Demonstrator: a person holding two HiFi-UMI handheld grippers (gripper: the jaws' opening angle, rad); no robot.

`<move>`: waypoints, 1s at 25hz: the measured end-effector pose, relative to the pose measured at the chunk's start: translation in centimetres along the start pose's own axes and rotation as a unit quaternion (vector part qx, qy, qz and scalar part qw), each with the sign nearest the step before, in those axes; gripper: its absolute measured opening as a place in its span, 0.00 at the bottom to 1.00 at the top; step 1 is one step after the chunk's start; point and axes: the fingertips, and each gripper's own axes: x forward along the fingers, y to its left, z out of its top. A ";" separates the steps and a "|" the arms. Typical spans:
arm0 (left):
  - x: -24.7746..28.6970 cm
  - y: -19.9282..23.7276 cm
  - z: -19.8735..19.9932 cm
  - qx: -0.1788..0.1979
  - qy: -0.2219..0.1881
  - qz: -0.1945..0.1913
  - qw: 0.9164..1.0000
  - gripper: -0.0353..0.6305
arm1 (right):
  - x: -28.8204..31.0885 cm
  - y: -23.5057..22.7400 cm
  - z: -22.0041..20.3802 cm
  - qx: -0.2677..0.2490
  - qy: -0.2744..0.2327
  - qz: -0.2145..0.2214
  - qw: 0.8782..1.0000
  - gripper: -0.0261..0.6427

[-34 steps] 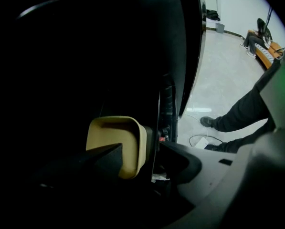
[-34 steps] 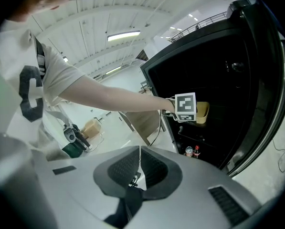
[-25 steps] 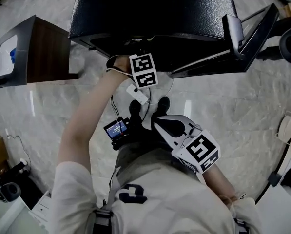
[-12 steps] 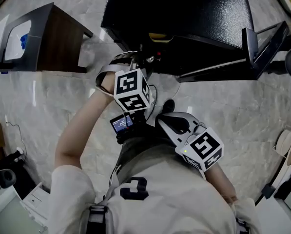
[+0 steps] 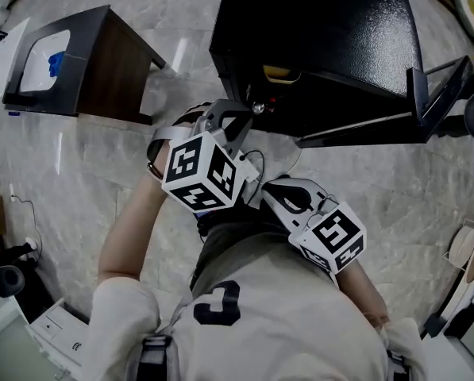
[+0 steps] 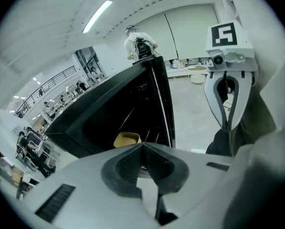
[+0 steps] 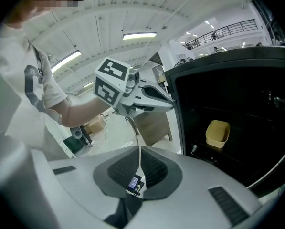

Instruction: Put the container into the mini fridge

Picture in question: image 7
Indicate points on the black mini fridge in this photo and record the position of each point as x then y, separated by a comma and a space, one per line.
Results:
252, 85

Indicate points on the person's white printed t-shirt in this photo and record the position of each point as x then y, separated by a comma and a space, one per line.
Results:
20, 85

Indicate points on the white cabinet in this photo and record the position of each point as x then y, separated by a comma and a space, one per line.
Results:
61, 139

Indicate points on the person's left forearm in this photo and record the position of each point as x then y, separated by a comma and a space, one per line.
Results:
85, 113

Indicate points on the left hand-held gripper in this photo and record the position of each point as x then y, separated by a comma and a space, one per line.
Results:
108, 82

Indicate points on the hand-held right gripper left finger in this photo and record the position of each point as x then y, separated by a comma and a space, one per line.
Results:
80, 190

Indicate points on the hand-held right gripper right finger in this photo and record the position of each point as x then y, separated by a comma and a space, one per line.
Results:
192, 182

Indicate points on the yellow plastic container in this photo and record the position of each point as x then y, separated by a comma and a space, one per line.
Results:
217, 133

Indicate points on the wooden desk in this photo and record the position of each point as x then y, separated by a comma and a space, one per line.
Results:
154, 128

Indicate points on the long ceiling light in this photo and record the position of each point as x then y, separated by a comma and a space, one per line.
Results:
87, 85
66, 60
140, 35

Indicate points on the cardboard box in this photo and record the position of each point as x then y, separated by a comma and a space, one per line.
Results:
97, 124

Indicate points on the small black screen module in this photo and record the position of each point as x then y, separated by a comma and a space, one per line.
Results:
134, 182

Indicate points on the black balcony railing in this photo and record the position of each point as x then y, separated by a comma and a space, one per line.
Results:
223, 31

